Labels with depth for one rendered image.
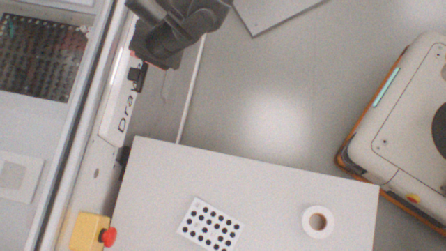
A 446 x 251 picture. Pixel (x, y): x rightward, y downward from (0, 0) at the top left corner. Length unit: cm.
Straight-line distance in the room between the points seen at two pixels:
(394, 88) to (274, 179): 79
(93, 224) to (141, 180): 19
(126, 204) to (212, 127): 86
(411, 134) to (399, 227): 43
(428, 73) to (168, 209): 111
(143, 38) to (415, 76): 113
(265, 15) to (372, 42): 50
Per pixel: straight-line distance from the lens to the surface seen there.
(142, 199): 95
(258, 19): 190
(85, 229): 82
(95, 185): 88
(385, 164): 151
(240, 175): 93
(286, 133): 174
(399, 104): 158
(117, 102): 84
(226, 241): 92
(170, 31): 68
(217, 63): 184
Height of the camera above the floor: 168
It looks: 75 degrees down
